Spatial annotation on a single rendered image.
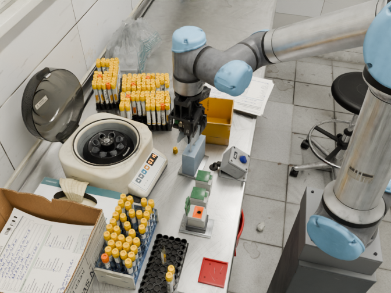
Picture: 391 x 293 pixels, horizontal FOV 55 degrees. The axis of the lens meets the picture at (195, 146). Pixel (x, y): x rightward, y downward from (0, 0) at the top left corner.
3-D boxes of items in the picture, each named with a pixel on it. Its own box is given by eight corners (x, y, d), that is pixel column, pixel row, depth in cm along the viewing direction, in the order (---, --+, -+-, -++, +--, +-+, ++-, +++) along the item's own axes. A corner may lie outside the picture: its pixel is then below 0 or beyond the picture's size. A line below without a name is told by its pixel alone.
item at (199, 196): (205, 213, 108) (206, 200, 104) (189, 210, 109) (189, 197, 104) (208, 202, 111) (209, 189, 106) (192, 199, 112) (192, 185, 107)
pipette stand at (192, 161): (198, 180, 117) (199, 159, 110) (177, 174, 119) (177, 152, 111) (209, 158, 123) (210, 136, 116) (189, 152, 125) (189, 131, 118)
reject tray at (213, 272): (224, 288, 93) (224, 287, 93) (197, 282, 94) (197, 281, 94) (228, 263, 98) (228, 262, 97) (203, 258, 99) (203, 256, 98)
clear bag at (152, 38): (144, 63, 160) (141, 34, 150) (112, 52, 166) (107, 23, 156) (169, 42, 172) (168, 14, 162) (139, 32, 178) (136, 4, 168)
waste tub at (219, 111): (228, 146, 127) (231, 125, 120) (190, 142, 128) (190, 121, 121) (231, 120, 136) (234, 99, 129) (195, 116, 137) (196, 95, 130)
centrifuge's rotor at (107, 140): (119, 181, 109) (116, 165, 104) (74, 165, 113) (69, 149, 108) (143, 146, 119) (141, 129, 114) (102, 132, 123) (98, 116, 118)
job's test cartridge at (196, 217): (203, 232, 103) (204, 220, 98) (187, 228, 103) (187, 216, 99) (206, 220, 105) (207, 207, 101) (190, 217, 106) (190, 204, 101)
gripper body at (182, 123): (167, 132, 98) (166, 96, 90) (180, 112, 104) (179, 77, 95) (194, 140, 97) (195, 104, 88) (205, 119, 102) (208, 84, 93)
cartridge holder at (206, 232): (210, 238, 103) (211, 232, 100) (179, 232, 104) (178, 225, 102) (214, 222, 107) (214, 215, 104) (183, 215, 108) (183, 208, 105)
